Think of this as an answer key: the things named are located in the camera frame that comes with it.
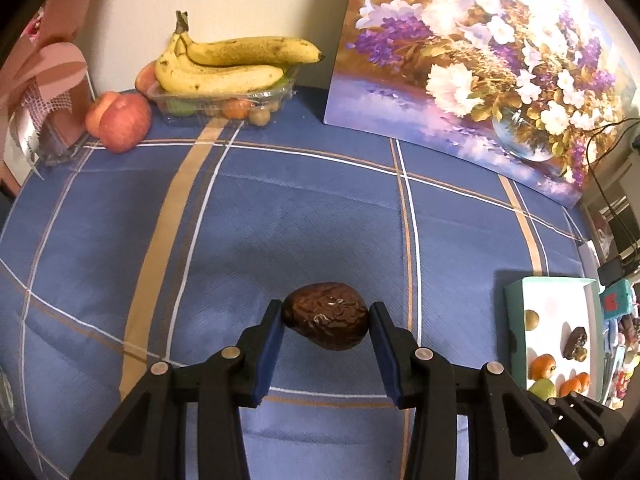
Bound small yellow-brown fruit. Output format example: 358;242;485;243
573;347;588;362

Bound yellow banana bunch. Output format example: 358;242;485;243
155;11;323;96

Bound orange tangerine with stem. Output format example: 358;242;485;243
576;372;591;392

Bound flower painting canvas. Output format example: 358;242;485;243
324;0;639;205

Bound small olive round fruit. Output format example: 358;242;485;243
524;309;539;332

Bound red apple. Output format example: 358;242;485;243
99;93;152;154
85;91;120;139

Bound blue plaid tablecloth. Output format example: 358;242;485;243
1;89;588;479

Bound green fruit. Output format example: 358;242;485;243
528;377;558;402

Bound clear plastic fruit container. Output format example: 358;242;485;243
148;67;299;127

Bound small orange tangerine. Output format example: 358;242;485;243
528;353;556;382

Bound white tray with teal rim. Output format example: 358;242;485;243
504;276;605;402

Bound black power adapter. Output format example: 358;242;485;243
598;256;625;287

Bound teal plastic box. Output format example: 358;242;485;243
600;278;636;321

